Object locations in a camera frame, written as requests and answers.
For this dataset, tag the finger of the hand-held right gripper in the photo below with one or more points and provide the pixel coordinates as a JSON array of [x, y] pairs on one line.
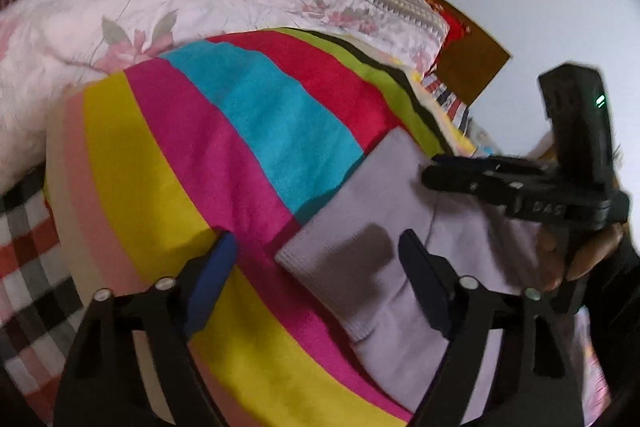
[[490, 163], [465, 184]]

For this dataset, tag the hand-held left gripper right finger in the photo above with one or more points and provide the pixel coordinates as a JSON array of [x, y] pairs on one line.
[[425, 287]]

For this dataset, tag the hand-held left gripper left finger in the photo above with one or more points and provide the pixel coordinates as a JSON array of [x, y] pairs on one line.
[[216, 274]]

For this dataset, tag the lavender pants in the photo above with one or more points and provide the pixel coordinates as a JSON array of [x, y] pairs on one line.
[[360, 197]]

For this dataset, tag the person's right hand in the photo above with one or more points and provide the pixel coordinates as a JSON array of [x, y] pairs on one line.
[[595, 252]]

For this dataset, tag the flat brown wooden headboard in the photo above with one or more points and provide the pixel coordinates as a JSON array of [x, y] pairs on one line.
[[480, 62]]

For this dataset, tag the red cushion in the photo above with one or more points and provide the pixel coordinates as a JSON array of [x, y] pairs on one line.
[[452, 29]]

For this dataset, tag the rainbow striped blanket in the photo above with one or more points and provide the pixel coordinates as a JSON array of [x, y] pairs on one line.
[[280, 117]]

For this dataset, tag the grey crocheted pillow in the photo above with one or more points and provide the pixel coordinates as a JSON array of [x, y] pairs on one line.
[[400, 7]]

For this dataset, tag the pink floral quilt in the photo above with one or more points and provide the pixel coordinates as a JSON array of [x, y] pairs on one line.
[[100, 37]]

